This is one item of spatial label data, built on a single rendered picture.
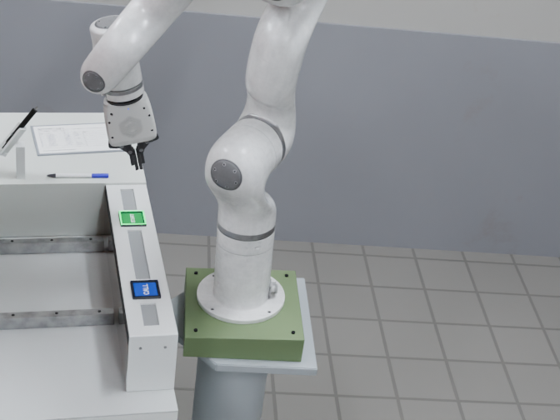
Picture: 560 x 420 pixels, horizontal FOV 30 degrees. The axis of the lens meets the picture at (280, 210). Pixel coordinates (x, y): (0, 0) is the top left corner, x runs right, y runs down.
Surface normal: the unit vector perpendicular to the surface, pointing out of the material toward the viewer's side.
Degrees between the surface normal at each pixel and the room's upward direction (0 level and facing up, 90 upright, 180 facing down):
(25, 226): 90
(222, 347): 90
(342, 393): 0
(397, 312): 0
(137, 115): 88
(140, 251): 0
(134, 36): 59
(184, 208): 90
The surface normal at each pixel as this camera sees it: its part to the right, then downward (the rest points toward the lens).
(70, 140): 0.11, -0.84
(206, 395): -0.61, 0.36
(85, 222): 0.22, 0.54
